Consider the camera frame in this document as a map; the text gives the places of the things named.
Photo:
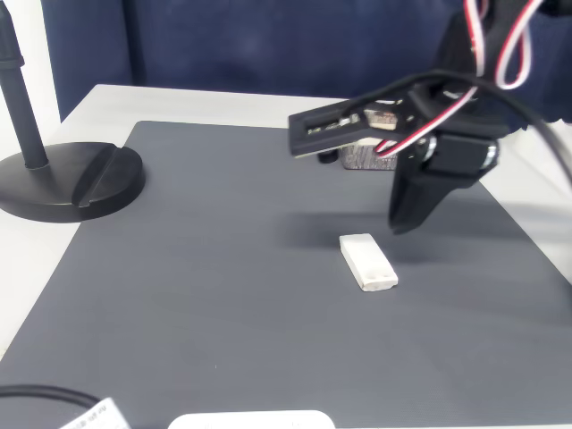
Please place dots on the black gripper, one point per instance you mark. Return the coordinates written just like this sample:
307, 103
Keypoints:
458, 154

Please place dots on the white rounded device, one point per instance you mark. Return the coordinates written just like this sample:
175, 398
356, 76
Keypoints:
250, 422

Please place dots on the patterned cardboard box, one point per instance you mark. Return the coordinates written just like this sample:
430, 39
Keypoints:
362, 158

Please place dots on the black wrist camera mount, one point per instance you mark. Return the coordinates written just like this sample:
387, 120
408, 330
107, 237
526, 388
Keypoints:
313, 129

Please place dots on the small white block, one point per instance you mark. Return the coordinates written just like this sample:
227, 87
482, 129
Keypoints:
366, 261

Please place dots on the dark blue curtain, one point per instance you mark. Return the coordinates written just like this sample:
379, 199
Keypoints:
268, 44

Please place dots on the white printed label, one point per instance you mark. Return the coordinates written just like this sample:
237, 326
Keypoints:
103, 418

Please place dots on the grey rubber mat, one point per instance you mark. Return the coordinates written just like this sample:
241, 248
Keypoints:
201, 290

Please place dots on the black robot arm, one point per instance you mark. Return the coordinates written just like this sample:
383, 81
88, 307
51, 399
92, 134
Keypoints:
460, 44

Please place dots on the black round-base camera stand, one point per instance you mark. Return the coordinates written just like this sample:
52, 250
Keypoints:
53, 179

